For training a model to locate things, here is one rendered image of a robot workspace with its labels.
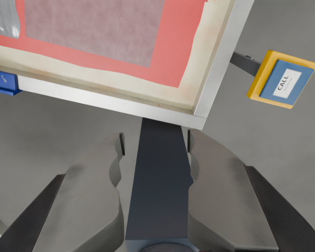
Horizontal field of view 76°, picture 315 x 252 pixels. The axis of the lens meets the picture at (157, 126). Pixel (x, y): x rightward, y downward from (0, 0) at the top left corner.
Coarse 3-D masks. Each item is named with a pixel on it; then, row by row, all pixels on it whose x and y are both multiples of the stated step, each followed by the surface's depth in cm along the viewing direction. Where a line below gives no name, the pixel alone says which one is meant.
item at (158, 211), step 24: (144, 120) 97; (144, 144) 78; (168, 144) 77; (144, 168) 66; (168, 168) 65; (144, 192) 56; (168, 192) 56; (144, 216) 50; (168, 216) 49; (144, 240) 45; (168, 240) 45
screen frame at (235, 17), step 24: (240, 0) 42; (240, 24) 44; (216, 48) 47; (24, 72) 50; (216, 72) 48; (72, 96) 51; (96, 96) 51; (120, 96) 52; (168, 120) 54; (192, 120) 54
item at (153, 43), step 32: (32, 0) 44; (64, 0) 44; (96, 0) 44; (128, 0) 44; (160, 0) 44; (192, 0) 44; (32, 32) 47; (64, 32) 47; (96, 32) 47; (128, 32) 47; (160, 32) 47; (192, 32) 47; (96, 64) 51; (128, 64) 51; (160, 64) 51
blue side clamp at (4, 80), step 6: (0, 72) 47; (6, 72) 48; (0, 78) 48; (6, 78) 48; (12, 78) 48; (0, 84) 48; (6, 84) 48; (12, 84) 48; (0, 90) 48; (6, 90) 48; (12, 90) 49; (18, 90) 50
